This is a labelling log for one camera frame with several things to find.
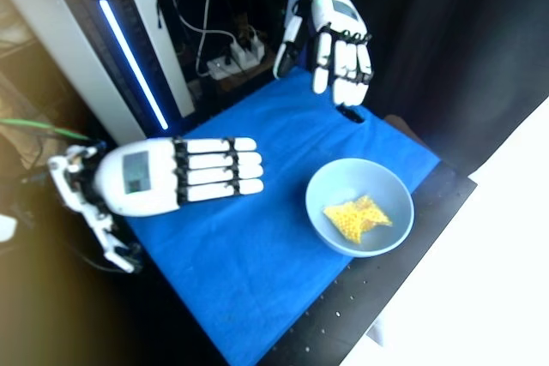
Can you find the yellow dotted sponge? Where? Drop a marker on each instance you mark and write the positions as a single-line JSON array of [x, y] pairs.
[[351, 218]]

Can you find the blue cloth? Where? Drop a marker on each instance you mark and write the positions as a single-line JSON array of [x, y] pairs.
[[240, 254]]

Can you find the white power strip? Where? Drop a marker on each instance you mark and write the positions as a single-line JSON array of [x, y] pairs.
[[249, 51], [223, 68]]

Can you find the light blue bowl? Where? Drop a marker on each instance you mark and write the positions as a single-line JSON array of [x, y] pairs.
[[326, 194]]

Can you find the black curtain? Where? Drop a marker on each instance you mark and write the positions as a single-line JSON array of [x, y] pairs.
[[450, 40]]

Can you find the white column blue light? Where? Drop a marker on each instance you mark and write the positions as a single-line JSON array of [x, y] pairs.
[[51, 40]]

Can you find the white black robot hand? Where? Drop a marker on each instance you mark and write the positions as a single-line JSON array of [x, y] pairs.
[[158, 194], [330, 19]]

